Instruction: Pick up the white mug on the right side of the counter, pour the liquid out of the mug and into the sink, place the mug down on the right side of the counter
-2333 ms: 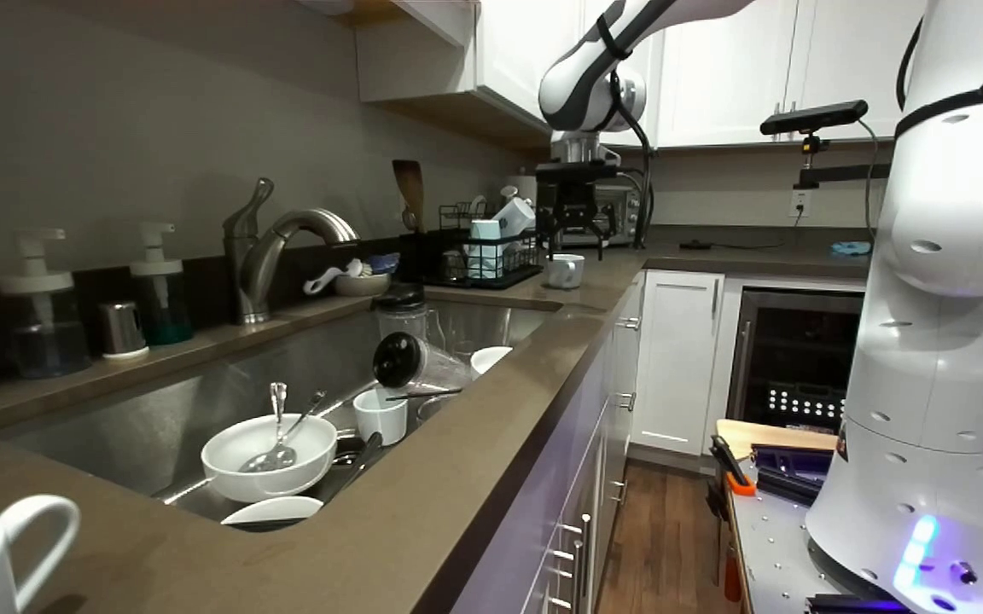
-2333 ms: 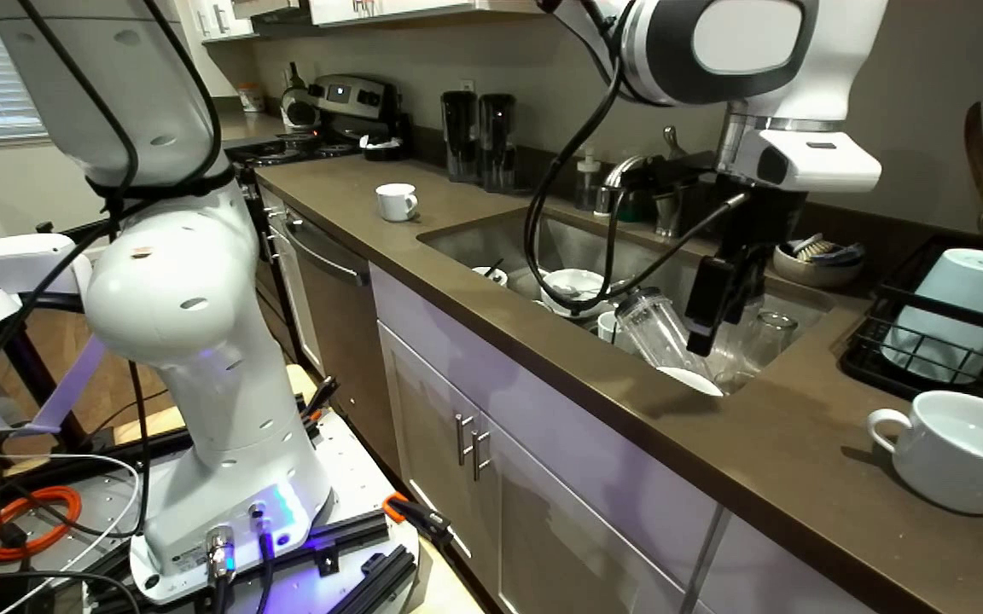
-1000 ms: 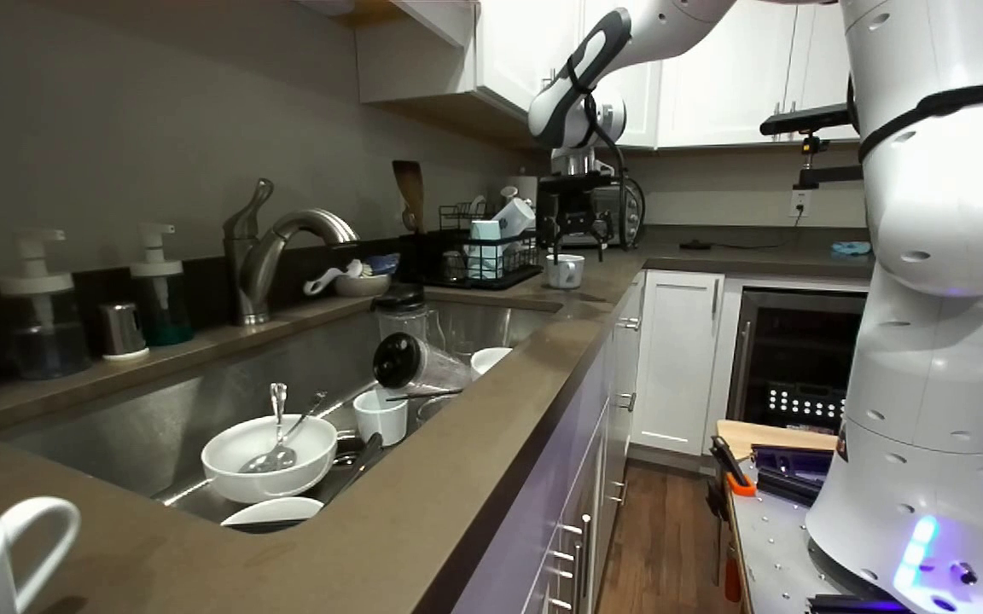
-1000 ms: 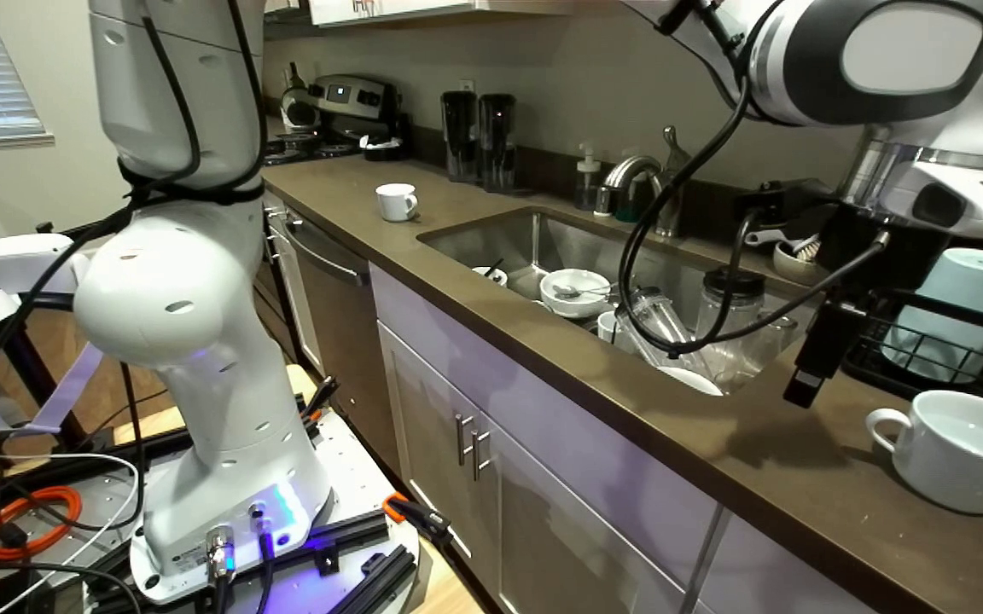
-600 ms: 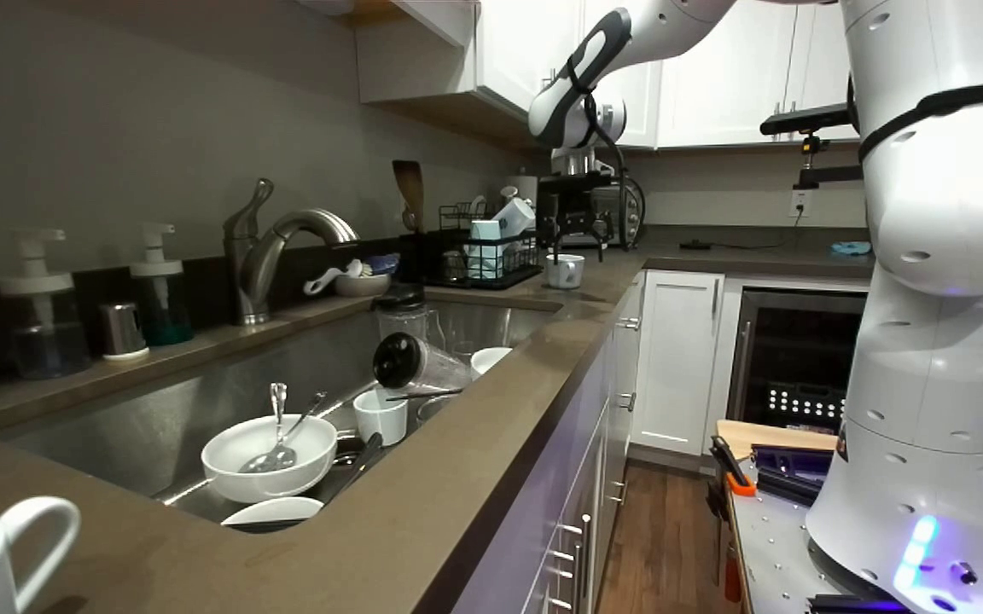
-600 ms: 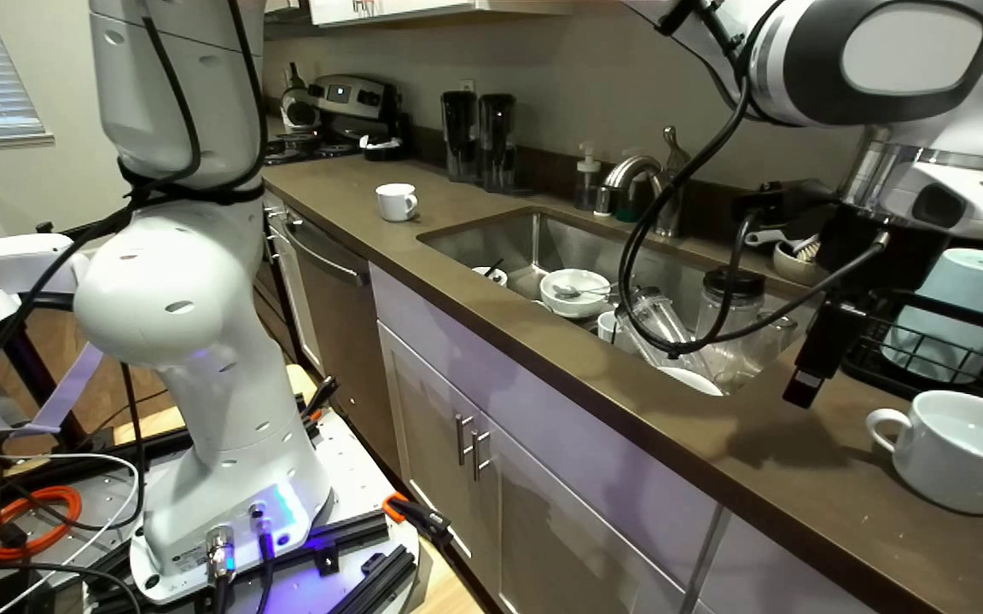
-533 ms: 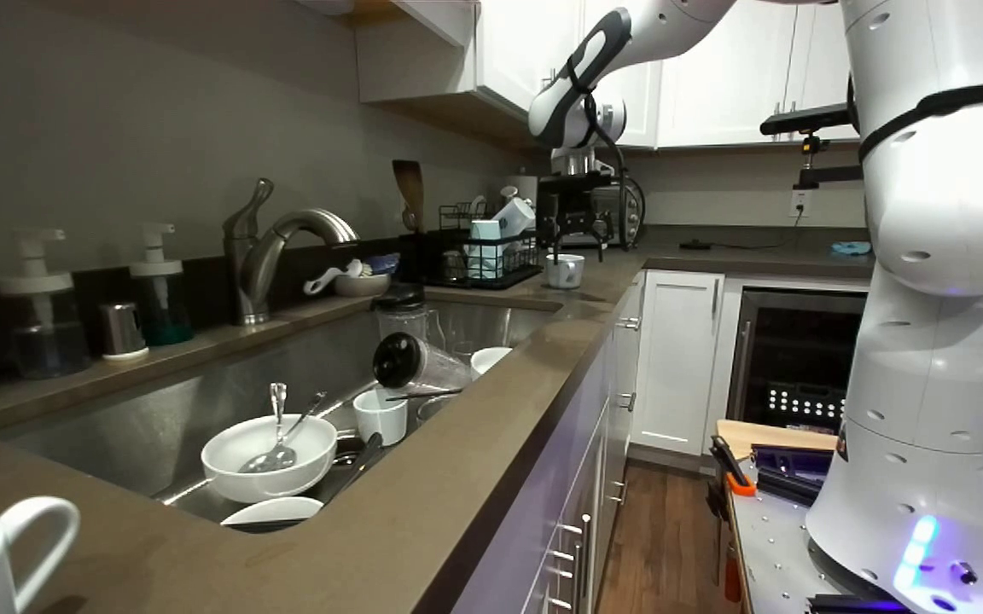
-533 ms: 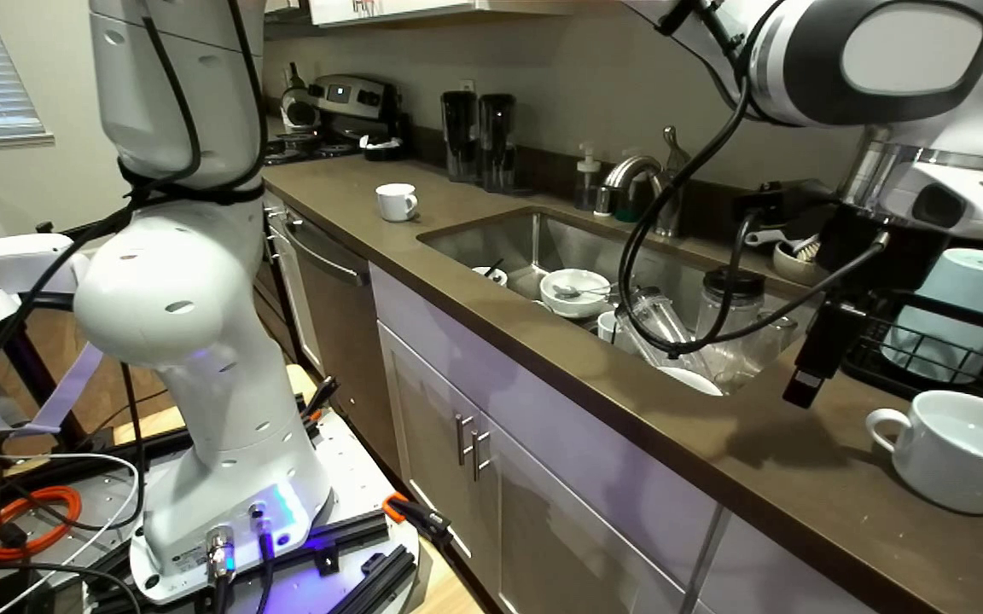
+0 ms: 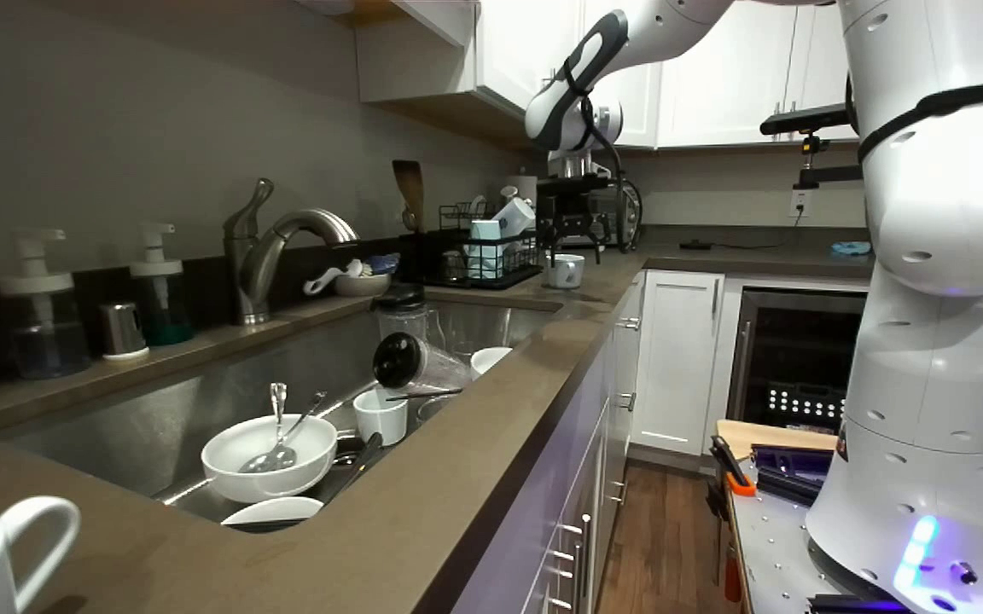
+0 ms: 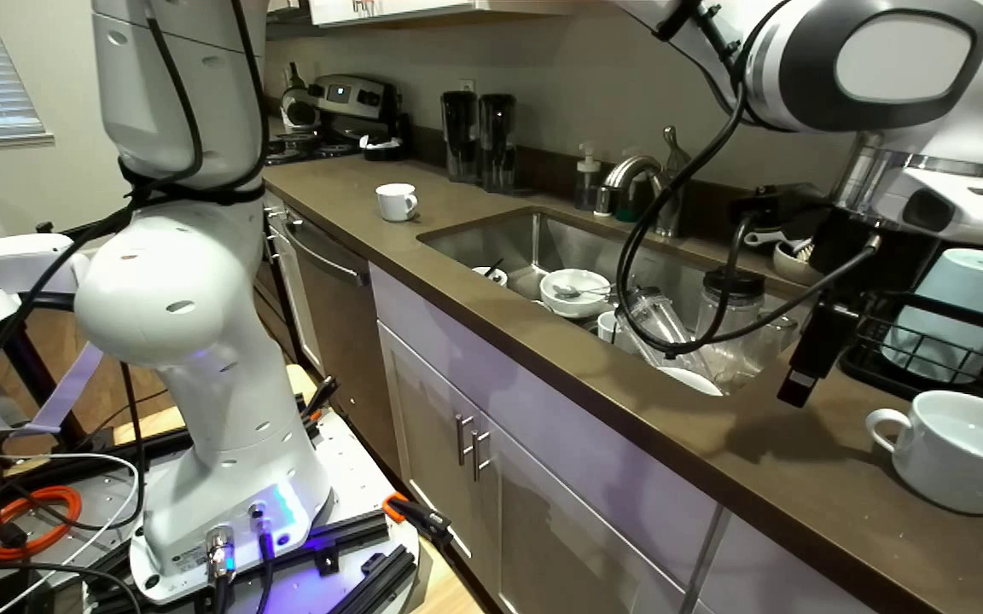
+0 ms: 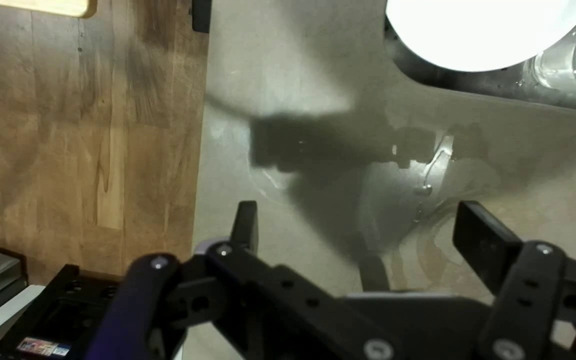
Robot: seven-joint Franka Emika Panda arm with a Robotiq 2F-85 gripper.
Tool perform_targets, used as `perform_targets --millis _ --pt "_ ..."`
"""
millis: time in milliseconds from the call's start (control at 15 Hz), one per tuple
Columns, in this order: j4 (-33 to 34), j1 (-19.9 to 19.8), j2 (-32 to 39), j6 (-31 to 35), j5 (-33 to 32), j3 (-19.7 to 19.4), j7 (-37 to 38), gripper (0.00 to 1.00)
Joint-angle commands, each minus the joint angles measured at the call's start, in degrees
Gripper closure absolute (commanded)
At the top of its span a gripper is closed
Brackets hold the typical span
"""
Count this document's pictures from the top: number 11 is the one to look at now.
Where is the stainless steel sink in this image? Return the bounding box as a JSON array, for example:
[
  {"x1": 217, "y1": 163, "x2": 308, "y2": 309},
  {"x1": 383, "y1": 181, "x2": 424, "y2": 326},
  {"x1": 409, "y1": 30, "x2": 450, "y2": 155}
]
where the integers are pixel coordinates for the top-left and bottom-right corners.
[{"x1": 381, "y1": 0, "x2": 576, "y2": 116}]

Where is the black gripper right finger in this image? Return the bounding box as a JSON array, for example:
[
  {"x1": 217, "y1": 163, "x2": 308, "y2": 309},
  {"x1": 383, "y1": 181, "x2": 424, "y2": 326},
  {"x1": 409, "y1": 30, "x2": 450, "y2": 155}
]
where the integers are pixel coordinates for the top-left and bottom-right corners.
[{"x1": 452, "y1": 201, "x2": 576, "y2": 360}]

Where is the white plate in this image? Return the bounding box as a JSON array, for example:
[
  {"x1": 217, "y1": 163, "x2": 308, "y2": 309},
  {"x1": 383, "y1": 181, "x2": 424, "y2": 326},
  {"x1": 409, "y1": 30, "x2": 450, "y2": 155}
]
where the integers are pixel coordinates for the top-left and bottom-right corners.
[{"x1": 384, "y1": 0, "x2": 576, "y2": 75}]

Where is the small black block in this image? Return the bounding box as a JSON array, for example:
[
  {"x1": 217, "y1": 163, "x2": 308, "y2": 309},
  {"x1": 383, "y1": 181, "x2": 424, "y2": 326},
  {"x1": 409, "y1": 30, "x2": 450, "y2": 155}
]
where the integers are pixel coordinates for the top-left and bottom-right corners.
[{"x1": 191, "y1": 0, "x2": 215, "y2": 37}]

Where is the black device with LED dots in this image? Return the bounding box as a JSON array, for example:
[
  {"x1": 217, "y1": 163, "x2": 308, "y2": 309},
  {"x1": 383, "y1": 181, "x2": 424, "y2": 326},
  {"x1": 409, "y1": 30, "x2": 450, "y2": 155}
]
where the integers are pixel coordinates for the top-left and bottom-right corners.
[{"x1": 0, "y1": 262, "x2": 134, "y2": 360}]

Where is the light wooden board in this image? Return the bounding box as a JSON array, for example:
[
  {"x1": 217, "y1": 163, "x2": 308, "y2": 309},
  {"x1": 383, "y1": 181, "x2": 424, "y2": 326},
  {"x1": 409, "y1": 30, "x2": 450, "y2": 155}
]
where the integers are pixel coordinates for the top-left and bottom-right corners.
[{"x1": 0, "y1": 0, "x2": 98, "y2": 20}]

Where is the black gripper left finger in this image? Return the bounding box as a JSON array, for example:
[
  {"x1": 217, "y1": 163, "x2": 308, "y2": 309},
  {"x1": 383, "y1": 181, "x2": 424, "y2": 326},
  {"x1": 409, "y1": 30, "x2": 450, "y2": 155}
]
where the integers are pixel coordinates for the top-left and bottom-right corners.
[{"x1": 84, "y1": 199, "x2": 396, "y2": 360}]

